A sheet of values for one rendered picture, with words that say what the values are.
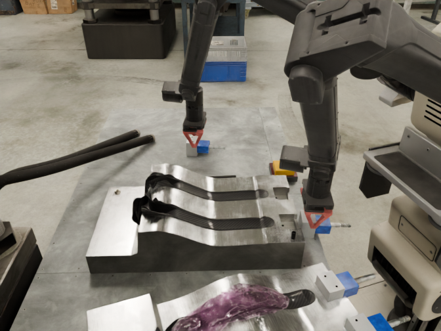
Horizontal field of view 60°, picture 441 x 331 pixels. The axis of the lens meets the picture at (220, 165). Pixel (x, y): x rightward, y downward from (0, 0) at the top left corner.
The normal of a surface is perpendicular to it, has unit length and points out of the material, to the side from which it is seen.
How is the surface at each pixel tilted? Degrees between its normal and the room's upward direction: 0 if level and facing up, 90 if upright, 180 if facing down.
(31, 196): 0
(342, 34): 49
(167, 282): 0
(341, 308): 0
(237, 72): 90
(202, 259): 90
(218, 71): 91
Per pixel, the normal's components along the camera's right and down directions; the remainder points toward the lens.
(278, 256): 0.03, 0.56
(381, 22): 0.40, -0.15
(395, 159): 0.00, -0.83
